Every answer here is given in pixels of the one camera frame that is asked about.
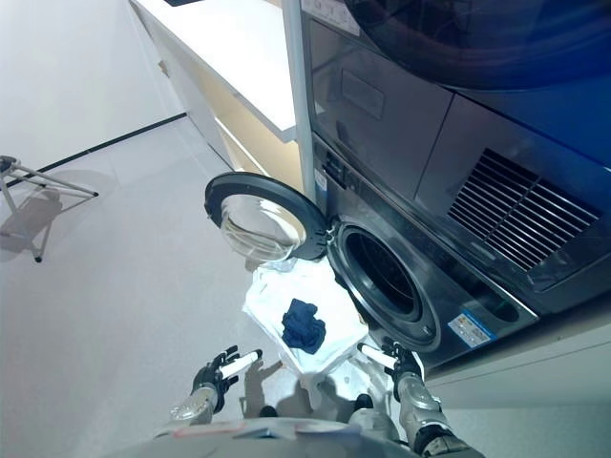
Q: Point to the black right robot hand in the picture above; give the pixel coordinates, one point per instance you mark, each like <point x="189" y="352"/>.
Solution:
<point x="405" y="363"/>

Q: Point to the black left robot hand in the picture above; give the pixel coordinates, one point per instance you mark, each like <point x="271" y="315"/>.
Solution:
<point x="214" y="371"/>

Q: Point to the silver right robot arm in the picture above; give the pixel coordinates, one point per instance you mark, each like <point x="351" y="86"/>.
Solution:
<point x="422" y="412"/>

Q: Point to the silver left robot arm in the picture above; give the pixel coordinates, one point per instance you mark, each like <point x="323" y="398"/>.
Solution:
<point x="198" y="403"/>

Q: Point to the white laundry basket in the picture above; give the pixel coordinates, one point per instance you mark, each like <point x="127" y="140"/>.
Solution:
<point x="305" y="317"/>

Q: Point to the round washing machine door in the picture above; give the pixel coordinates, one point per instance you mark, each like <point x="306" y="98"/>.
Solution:
<point x="260" y="224"/>

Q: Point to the grey front-load washing machine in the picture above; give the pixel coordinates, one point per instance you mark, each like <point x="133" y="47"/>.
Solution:
<point x="458" y="124"/>

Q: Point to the black right robot foot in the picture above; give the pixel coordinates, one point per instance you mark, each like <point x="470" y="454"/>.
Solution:
<point x="363" y="401"/>

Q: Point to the black robot foot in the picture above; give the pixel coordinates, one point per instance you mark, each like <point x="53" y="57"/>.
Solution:
<point x="363" y="401"/>
<point x="268" y="411"/>

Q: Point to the black left robot foot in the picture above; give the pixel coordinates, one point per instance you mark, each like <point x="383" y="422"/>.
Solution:
<point x="268" y="411"/>

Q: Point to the grey robot torso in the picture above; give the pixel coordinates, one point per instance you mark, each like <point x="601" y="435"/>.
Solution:
<point x="277" y="439"/>

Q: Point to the dark blue garment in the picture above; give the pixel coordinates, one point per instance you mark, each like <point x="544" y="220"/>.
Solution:
<point x="302" y="325"/>

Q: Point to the white folding rack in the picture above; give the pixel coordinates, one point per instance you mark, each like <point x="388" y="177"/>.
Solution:
<point x="28" y="191"/>

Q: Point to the white vertical cabinet panel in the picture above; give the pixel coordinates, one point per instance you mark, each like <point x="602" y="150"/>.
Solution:
<point x="300" y="95"/>

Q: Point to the white cabinet with shelves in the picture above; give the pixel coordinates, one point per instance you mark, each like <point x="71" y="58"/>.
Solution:
<point x="229" y="81"/>

